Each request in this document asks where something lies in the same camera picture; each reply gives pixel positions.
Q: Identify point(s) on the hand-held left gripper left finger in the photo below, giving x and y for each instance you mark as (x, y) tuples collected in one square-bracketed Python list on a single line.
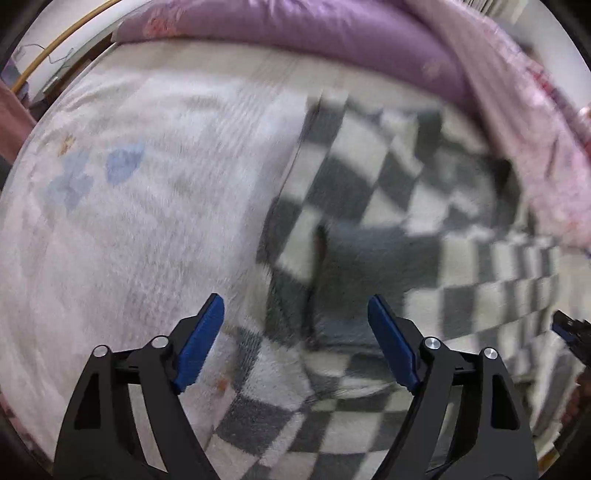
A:
[(203, 341)]

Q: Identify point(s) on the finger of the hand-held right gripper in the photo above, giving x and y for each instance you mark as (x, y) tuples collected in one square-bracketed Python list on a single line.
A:
[(570, 328)]

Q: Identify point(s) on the wooden ballet bar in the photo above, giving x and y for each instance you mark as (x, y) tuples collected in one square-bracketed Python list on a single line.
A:
[(60, 39)]

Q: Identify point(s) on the purple floral quilt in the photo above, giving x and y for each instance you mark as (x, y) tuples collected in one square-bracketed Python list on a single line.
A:
[(323, 27)]

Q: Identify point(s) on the grey white checkered garment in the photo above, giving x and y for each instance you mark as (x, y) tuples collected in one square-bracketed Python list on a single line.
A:
[(369, 184)]

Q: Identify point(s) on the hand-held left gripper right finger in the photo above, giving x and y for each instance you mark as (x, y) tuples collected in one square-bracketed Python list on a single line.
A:
[(392, 341)]

